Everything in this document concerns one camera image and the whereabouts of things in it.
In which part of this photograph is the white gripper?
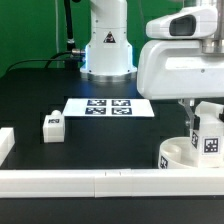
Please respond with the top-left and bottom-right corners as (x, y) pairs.
(137, 40), (224, 130)

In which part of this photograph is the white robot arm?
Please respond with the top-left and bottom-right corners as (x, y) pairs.
(80, 0), (224, 110)

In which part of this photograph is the white marker sheet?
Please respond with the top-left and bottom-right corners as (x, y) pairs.
(63, 98), (154, 117)

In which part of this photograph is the white U-shaped fence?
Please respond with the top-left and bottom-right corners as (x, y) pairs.
(0, 128), (224, 198)

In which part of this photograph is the black vertical hose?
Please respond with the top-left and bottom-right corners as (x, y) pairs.
(63, 0), (76, 53)

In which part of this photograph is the black cable on table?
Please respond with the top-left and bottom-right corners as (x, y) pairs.
(4, 48), (87, 76)

